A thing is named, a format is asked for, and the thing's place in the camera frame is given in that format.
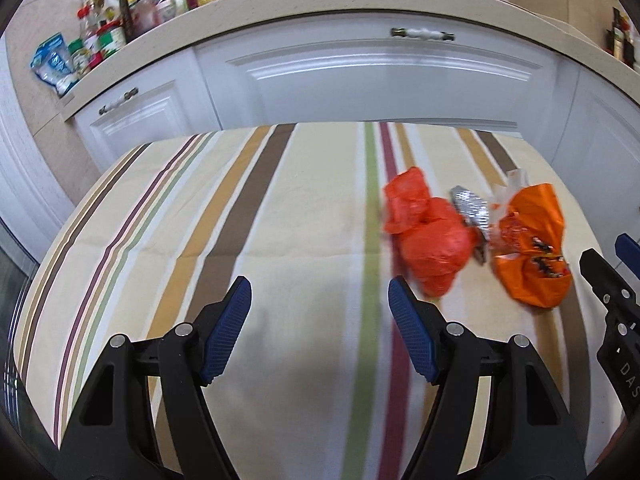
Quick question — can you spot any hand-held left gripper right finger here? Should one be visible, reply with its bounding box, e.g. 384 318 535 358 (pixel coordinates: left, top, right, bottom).
387 275 588 480

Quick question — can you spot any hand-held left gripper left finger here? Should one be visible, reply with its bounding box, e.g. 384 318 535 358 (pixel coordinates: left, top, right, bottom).
60 275 253 480

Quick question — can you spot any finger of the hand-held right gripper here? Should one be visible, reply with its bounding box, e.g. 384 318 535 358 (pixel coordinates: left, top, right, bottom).
580 249 640 313
615 233 640 278

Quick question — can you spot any large orange plastic bag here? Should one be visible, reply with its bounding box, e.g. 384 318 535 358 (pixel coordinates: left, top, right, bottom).
490 169 573 308

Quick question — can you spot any red plastic bag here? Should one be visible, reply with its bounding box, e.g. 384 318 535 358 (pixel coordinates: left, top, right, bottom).
382 167 478 297

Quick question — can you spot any silver foil wrapper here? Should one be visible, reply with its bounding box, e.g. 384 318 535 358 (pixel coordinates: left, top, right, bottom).
450 186 492 265

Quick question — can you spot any white corner cabinet door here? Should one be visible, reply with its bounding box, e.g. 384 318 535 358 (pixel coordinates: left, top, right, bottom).
565 67 640 241

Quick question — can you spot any striped tablecloth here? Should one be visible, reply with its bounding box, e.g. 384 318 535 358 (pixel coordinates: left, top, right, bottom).
12 121 621 480

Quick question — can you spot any small white cabinet door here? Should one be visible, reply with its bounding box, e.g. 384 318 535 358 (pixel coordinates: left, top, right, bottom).
75 67 223 171

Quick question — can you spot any dark olive oil bottle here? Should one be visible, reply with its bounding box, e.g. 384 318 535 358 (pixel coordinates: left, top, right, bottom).
606 7 627 58

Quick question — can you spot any wide white cabinet front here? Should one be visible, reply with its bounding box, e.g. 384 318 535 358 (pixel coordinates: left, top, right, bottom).
195 12 581 131

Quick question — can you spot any blue and white bag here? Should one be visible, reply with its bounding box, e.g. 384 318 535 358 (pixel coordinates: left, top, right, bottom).
29 32 81 98

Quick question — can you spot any cluster of condiment bottles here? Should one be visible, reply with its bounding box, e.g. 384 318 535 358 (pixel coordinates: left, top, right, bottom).
75 0 226 68

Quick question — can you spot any small cabinet door handle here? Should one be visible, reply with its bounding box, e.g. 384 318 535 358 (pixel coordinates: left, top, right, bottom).
98 88 140 116

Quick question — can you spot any wide drawer handle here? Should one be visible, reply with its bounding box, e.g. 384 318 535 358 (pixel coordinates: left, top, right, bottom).
390 26 457 43

